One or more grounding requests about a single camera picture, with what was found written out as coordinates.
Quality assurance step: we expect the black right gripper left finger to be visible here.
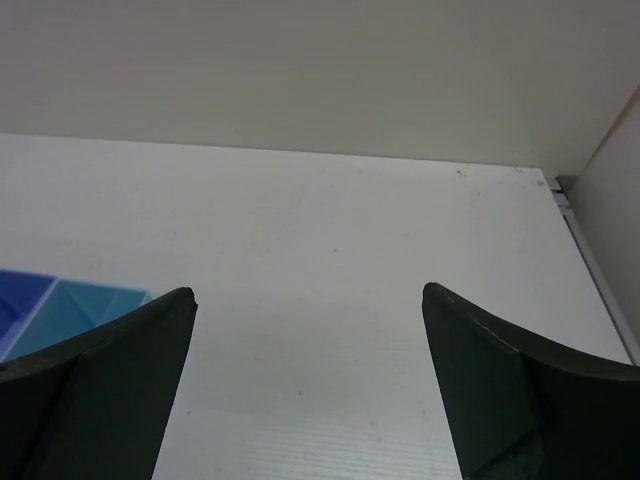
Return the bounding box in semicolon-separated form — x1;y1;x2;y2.
1;287;198;479

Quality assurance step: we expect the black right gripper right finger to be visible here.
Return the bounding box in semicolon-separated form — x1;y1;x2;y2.
422;283;639;479

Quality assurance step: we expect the light blue bin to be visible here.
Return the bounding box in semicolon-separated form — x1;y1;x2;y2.
1;280;151;361

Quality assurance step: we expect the dark blue bin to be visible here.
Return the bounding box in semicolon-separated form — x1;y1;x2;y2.
1;269;55;358

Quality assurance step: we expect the aluminium frame rail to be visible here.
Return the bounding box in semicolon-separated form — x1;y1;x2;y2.
548;175;639;365

